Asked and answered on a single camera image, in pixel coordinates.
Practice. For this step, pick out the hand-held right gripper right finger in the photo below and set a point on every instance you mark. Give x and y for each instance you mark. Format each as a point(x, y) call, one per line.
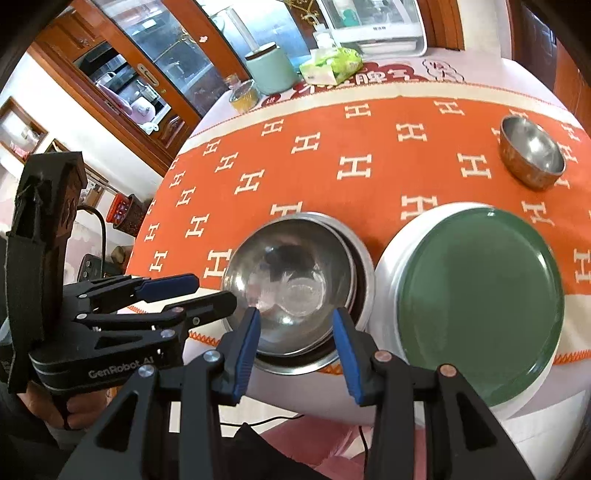
point(348, 355)

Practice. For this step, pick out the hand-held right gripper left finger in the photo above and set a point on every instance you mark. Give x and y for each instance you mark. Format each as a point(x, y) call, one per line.
point(244, 355)

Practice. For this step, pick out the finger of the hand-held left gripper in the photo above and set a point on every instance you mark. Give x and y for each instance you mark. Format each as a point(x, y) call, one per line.
point(168, 286)
point(212, 304)

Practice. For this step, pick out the wide-rim steel bowl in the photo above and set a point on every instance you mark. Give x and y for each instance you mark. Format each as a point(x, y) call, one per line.
point(300, 365)

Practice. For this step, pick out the pink-sided steel bowl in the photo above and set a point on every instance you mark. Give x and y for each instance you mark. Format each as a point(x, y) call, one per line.
point(286, 267)

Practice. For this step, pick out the white plate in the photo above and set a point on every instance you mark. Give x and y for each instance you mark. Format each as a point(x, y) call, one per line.
point(385, 277)

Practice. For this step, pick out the green plate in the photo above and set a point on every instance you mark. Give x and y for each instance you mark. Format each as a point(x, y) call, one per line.
point(480, 300)

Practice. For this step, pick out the small steel bowl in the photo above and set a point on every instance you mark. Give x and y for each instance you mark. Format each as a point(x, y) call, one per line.
point(531, 147)

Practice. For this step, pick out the person's left hand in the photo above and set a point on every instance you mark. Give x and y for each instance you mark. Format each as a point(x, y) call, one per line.
point(64, 408)

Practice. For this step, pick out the dark wicker basket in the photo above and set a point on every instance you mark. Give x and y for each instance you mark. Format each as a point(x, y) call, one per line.
point(138, 224)

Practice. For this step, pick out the person's pink trousers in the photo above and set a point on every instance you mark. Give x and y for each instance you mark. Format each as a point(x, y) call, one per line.
point(332, 443)

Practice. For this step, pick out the red plastic box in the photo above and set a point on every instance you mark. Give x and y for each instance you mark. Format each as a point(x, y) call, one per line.
point(120, 207)

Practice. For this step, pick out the person's dark clothing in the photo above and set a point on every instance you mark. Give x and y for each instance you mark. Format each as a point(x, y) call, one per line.
point(268, 457)

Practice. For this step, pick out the wooden glass display cabinet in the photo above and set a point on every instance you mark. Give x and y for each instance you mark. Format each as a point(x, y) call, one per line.
point(175, 120)

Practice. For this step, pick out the orange patterned table runner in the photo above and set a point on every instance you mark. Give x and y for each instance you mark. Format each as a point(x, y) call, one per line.
point(392, 184)

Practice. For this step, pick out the white pink rice cooker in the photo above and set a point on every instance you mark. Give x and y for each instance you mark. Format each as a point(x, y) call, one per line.
point(143, 110)

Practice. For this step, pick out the yellow tin can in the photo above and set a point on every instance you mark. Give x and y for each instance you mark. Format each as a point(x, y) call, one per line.
point(244, 99)

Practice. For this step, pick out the small glass jar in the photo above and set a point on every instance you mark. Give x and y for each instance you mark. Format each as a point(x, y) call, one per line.
point(231, 81)

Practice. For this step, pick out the mint green canister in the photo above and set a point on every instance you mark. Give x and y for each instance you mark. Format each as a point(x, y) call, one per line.
point(272, 69)

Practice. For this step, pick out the white paper roll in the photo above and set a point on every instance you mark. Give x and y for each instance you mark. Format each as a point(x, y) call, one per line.
point(240, 27)

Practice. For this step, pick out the green tissue pack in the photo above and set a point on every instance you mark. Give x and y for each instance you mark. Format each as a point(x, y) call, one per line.
point(332, 64)

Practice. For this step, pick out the glass sliding door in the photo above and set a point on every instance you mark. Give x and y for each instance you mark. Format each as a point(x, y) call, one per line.
point(277, 23)

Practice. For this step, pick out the white pill bottle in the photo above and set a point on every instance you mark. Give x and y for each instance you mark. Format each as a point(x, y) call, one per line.
point(323, 39)

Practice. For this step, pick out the gold door ornament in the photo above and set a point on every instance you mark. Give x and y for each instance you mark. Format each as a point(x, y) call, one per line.
point(304, 14)

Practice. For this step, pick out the dark wooden door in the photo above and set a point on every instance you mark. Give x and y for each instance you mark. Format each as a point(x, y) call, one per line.
point(563, 55)

